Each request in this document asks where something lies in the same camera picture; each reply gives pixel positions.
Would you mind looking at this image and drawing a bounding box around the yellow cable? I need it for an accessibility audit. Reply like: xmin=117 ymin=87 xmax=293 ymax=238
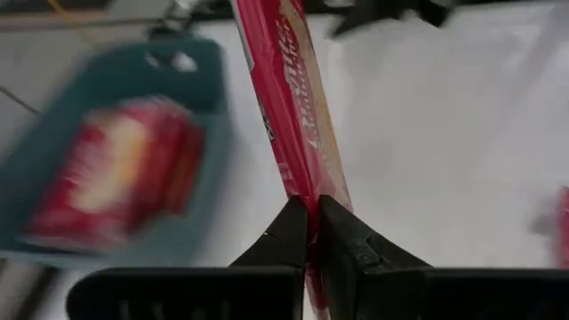
xmin=44 ymin=0 xmax=97 ymax=44

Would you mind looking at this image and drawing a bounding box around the teal plastic basket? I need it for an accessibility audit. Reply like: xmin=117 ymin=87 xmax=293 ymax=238
xmin=0 ymin=36 xmax=235 ymax=270

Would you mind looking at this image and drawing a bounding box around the black floor cable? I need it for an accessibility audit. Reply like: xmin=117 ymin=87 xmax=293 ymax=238
xmin=0 ymin=85 xmax=42 ymax=116

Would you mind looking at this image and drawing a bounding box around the black metal table frame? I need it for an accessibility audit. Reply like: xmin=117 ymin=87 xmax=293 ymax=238
xmin=146 ymin=0 xmax=569 ymax=41

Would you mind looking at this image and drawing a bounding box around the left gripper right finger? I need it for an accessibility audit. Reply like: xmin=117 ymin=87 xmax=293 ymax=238
xmin=317 ymin=194 xmax=569 ymax=320

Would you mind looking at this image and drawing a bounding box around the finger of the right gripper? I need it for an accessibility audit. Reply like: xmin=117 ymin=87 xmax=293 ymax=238
xmin=417 ymin=0 xmax=457 ymax=28
xmin=331 ymin=0 xmax=414 ymax=36

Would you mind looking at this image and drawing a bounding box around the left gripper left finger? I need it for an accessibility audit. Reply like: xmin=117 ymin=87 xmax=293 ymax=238
xmin=65 ymin=195 xmax=309 ymax=320

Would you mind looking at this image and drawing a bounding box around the red popcorn bag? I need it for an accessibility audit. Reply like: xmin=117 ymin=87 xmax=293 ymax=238
xmin=527 ymin=185 xmax=569 ymax=270
xmin=24 ymin=97 xmax=206 ymax=251
xmin=229 ymin=0 xmax=356 ymax=320

